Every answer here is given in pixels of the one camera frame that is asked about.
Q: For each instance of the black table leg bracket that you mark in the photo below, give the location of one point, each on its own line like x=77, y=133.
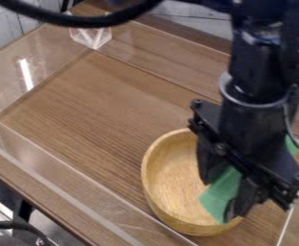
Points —
x=17, y=223

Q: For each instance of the brown wooden bowl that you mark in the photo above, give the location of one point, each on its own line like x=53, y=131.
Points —
x=172, y=186

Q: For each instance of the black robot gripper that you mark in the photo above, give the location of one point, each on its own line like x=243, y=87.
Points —
x=250, y=127

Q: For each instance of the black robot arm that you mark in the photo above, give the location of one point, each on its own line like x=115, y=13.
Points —
x=264, y=48

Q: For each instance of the green rectangular block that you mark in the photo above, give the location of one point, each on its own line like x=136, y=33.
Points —
x=276, y=166

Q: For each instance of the clear acrylic corner bracket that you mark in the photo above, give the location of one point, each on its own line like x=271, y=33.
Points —
x=92, y=38

